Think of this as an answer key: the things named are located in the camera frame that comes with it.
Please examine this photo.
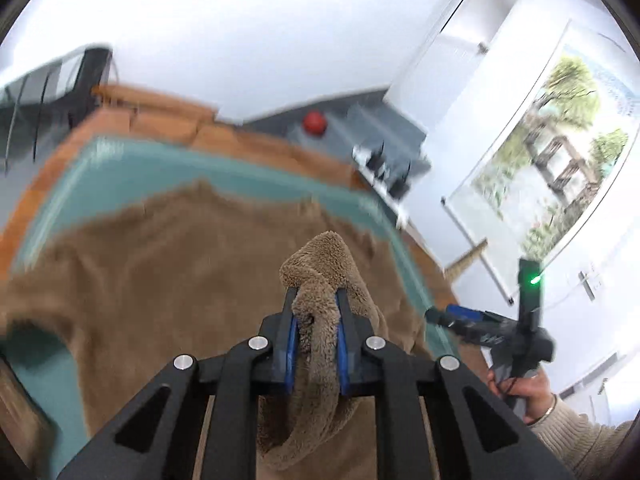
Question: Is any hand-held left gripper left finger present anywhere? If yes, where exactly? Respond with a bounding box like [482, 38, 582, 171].
[55, 287, 301, 480]

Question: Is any green table mat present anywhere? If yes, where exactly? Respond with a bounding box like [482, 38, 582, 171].
[0, 135, 461, 441]

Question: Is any white door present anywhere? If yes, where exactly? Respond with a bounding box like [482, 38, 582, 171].
[387, 0, 531, 136]

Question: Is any grey staircase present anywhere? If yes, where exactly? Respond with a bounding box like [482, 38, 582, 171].
[245, 87, 431, 171]

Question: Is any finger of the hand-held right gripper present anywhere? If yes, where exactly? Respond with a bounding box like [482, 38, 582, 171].
[444, 303, 506, 325]
[424, 307, 503, 347]

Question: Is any wooden slat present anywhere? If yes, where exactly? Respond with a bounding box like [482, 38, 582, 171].
[444, 239, 488, 281]

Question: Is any black metal chair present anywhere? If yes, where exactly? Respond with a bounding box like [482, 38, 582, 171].
[65, 47, 113, 126]

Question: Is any person's right forearm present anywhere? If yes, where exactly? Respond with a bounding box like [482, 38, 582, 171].
[530, 397, 636, 478]

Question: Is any wooden bench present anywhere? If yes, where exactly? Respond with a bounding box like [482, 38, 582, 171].
[92, 82, 216, 146]

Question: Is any person's right hand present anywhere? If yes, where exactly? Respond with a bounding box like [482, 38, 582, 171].
[487, 366, 557, 427]

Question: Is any orange basketball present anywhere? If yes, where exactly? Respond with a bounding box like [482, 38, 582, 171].
[302, 110, 328, 137]

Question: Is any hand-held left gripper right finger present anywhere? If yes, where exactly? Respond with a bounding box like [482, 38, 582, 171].
[334, 287, 576, 480]

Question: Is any grey wall fixture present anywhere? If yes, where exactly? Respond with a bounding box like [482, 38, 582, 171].
[579, 270, 603, 302]

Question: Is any brown fleece sweater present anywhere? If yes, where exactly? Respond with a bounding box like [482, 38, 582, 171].
[0, 180, 436, 480]

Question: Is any wall scroll painting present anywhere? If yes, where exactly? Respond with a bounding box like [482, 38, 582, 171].
[442, 20, 640, 306]

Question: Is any white power strip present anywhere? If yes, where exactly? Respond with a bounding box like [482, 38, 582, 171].
[352, 145, 413, 226]

